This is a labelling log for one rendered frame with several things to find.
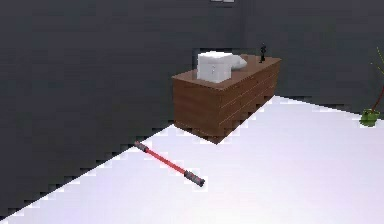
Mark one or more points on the brown wooden chest of drawers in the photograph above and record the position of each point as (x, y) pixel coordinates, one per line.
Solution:
(213, 103)

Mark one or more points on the white box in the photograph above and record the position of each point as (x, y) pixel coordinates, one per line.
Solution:
(213, 66)

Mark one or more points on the red bat with grey ends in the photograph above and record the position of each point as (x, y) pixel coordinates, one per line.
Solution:
(166, 162)

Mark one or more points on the white rounded object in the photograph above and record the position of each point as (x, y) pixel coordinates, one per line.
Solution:
(240, 62)

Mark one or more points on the green house plant red stem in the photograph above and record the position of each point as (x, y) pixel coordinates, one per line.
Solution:
(369, 116)

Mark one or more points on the white wall fixture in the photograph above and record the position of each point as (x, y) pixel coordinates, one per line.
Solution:
(222, 0)

